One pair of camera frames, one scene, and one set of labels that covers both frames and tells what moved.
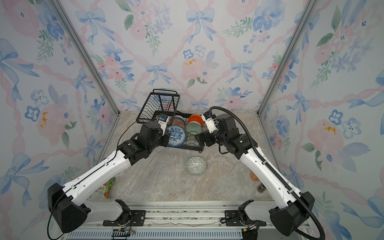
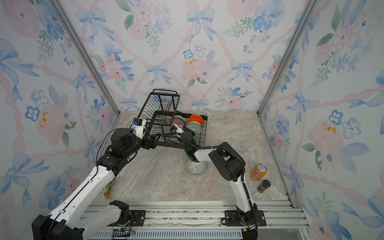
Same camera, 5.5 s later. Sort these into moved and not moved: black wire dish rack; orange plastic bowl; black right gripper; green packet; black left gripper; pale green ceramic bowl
Moved: black right gripper; black left gripper
Not moved: orange plastic bowl; black wire dish rack; pale green ceramic bowl; green packet
